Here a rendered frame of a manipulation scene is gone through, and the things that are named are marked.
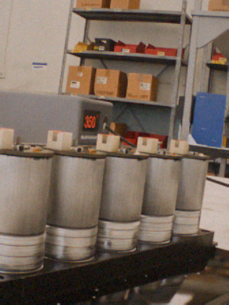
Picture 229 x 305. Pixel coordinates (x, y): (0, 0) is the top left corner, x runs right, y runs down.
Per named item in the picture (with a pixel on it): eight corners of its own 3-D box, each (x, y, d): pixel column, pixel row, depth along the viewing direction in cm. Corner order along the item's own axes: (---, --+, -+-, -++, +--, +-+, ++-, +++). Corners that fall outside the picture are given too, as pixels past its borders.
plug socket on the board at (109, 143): (122, 152, 20) (124, 136, 20) (109, 152, 19) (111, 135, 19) (108, 150, 21) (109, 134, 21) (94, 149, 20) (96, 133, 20)
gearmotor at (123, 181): (144, 265, 21) (160, 153, 21) (110, 275, 19) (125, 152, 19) (103, 252, 23) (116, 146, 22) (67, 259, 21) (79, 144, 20)
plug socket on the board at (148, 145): (159, 153, 22) (161, 139, 22) (149, 153, 22) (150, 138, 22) (146, 151, 23) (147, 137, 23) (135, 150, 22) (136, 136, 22)
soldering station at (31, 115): (107, 171, 68) (115, 103, 67) (72, 178, 57) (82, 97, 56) (15, 156, 73) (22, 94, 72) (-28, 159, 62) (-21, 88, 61)
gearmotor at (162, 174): (176, 255, 23) (191, 154, 23) (148, 264, 22) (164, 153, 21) (138, 244, 25) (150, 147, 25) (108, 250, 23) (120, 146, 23)
